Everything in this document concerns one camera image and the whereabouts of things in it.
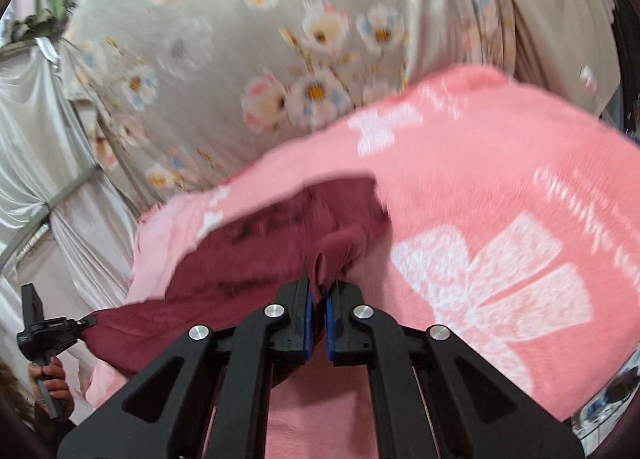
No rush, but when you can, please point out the maroon puffer jacket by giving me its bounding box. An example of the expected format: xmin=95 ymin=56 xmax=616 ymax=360
xmin=81 ymin=176 xmax=390 ymax=375

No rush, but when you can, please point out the person's left hand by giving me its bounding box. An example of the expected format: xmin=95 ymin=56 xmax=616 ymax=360
xmin=28 ymin=357 xmax=75 ymax=420

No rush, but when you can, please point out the white satin curtain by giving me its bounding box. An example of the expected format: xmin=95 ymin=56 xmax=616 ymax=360
xmin=0 ymin=35 xmax=139 ymax=420

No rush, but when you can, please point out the grey floral blanket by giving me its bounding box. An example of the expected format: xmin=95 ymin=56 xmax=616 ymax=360
xmin=61 ymin=0 xmax=620 ymax=198

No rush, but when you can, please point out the grey metal rail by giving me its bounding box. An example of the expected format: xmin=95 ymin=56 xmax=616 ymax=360
xmin=0 ymin=163 xmax=101 ymax=265

